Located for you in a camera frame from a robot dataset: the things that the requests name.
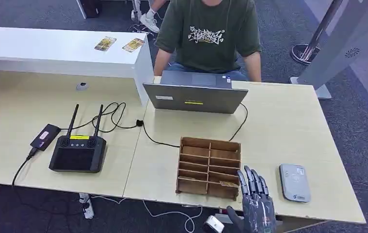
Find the grey standing panel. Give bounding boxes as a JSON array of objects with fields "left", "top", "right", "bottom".
[{"left": 289, "top": 0, "right": 368, "bottom": 100}]

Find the black cabinet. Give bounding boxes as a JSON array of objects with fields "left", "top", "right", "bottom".
[{"left": 76, "top": 0, "right": 102, "bottom": 19}]

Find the wooden card box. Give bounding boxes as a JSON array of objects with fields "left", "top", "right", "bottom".
[{"left": 176, "top": 136, "right": 242, "bottom": 201}]

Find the black mains cable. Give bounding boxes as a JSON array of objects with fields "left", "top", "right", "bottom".
[{"left": 12, "top": 148, "right": 39, "bottom": 188}]

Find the grey card reader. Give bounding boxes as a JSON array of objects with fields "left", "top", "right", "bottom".
[{"left": 278, "top": 163, "right": 312, "bottom": 203}]

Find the white raised counter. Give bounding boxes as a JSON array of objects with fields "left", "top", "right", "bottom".
[{"left": 0, "top": 25, "right": 155, "bottom": 107}]

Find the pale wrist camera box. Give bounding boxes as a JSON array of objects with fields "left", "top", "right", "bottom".
[{"left": 202, "top": 215, "right": 225, "bottom": 233}]

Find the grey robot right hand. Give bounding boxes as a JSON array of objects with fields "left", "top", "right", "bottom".
[{"left": 226, "top": 166, "right": 277, "bottom": 233}]

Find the white metal frame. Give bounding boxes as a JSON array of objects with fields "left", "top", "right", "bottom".
[{"left": 130, "top": 0, "right": 143, "bottom": 20}]

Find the black laptop charger cable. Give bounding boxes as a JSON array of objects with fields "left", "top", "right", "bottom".
[{"left": 60, "top": 102, "right": 249, "bottom": 149}]

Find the chrome stanchion post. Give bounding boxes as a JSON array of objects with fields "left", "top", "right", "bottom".
[{"left": 290, "top": 0, "right": 343, "bottom": 66}]

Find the black remote controller with antennas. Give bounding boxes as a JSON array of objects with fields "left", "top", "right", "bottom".
[{"left": 48, "top": 103, "right": 107, "bottom": 174}]

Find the white floor cable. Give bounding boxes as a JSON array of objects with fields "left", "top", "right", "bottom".
[{"left": 91, "top": 195, "right": 204, "bottom": 233}]

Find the person's leg with white shoe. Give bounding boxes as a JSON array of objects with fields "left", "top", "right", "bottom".
[{"left": 140, "top": 0, "right": 168, "bottom": 33}]

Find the grey laptop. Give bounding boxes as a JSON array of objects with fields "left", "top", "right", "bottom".
[{"left": 143, "top": 70, "right": 249, "bottom": 115}]

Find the black power adapter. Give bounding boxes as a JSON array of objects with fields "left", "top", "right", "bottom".
[{"left": 30, "top": 123, "right": 62, "bottom": 152}]

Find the person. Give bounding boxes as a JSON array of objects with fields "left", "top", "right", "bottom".
[{"left": 153, "top": 0, "right": 263, "bottom": 83}]

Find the white power strip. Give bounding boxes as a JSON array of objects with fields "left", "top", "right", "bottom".
[{"left": 79, "top": 193, "right": 95, "bottom": 220}]

